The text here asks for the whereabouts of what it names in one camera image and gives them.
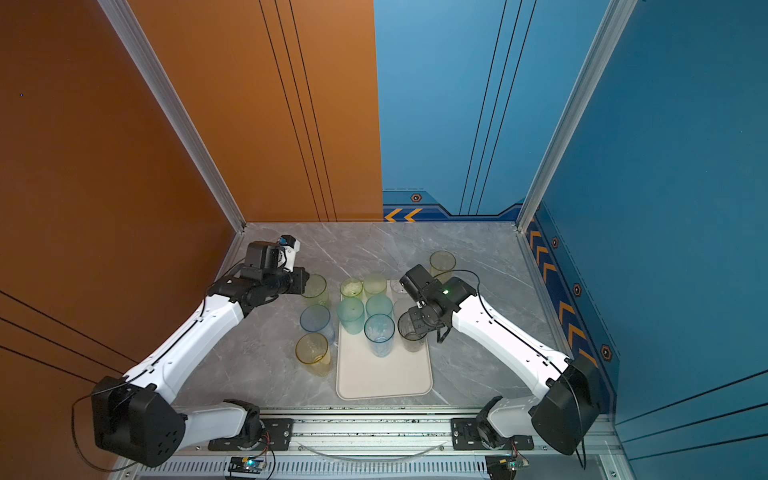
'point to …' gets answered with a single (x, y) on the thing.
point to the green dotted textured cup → (375, 283)
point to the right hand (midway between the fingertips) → (422, 321)
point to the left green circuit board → (246, 464)
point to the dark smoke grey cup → (413, 341)
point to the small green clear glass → (352, 287)
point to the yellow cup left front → (312, 350)
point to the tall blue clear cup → (317, 318)
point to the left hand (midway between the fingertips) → (307, 272)
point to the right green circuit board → (503, 467)
